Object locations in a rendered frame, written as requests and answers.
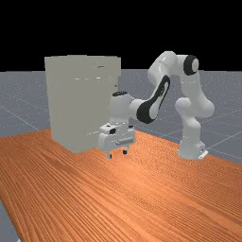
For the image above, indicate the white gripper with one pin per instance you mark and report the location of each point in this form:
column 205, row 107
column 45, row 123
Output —
column 115, row 137

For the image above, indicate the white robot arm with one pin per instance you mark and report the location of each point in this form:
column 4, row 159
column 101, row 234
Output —
column 189, row 94

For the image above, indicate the pale grey cabinet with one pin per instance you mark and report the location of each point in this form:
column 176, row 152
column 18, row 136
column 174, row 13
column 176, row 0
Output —
column 80, row 100

